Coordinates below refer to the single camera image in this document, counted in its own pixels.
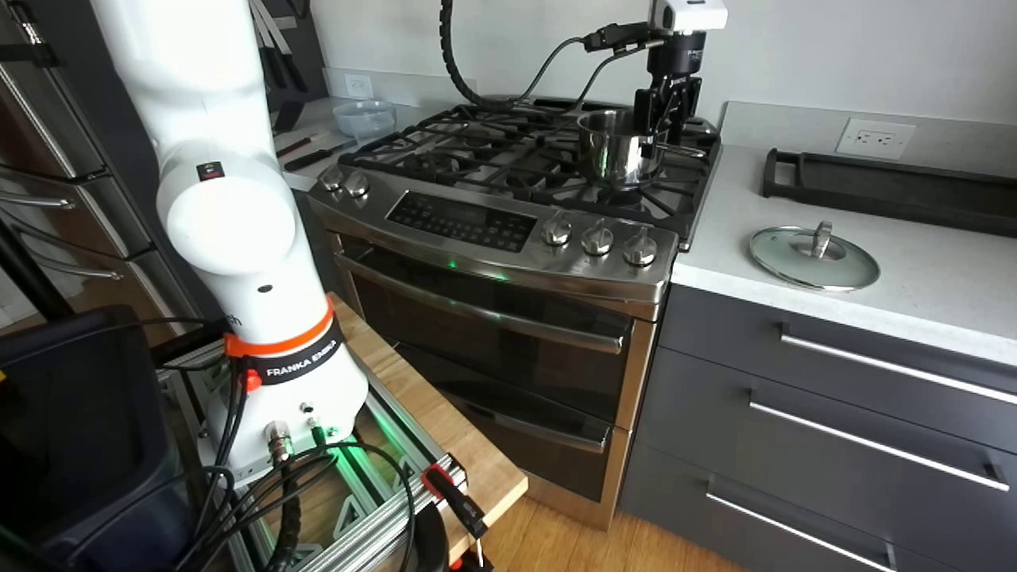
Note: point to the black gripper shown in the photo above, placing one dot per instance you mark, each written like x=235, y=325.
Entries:
x=675, y=54

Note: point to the silver steel pot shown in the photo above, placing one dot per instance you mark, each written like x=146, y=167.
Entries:
x=616, y=154

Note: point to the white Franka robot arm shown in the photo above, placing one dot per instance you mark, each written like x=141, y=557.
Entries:
x=234, y=209

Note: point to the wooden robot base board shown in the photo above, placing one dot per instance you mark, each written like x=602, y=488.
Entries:
x=446, y=424

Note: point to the silver stove knob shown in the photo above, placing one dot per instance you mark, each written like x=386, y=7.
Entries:
x=556, y=234
x=639, y=250
x=598, y=243
x=334, y=188
x=358, y=192

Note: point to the black cast iron stove grates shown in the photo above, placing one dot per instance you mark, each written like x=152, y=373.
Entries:
x=497, y=154

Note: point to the glass pot lid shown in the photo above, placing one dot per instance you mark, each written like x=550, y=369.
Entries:
x=815, y=257

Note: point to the black rectangular tray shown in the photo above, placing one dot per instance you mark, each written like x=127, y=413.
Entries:
x=900, y=192

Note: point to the stainless steel gas range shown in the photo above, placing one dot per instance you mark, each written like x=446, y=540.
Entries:
x=497, y=317

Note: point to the grey cabinet drawer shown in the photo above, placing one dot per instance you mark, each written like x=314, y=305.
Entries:
x=741, y=456
x=848, y=335
x=677, y=526

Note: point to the clear glass bowl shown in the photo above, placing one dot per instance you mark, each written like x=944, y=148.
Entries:
x=364, y=115

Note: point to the black utensils on counter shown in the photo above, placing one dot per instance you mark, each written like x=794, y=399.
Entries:
x=306, y=148

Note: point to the black knife rack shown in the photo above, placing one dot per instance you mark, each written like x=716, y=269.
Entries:
x=290, y=52

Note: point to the red black clamp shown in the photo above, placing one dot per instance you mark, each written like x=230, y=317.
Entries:
x=457, y=495

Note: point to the dark blue bin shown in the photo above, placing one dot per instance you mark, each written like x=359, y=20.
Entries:
x=74, y=446

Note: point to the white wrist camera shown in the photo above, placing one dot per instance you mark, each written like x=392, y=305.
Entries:
x=691, y=15

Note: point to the white wall outlet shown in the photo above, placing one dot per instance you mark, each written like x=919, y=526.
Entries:
x=876, y=138

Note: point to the aluminium extrusion frame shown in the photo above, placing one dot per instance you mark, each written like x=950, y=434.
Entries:
x=359, y=526

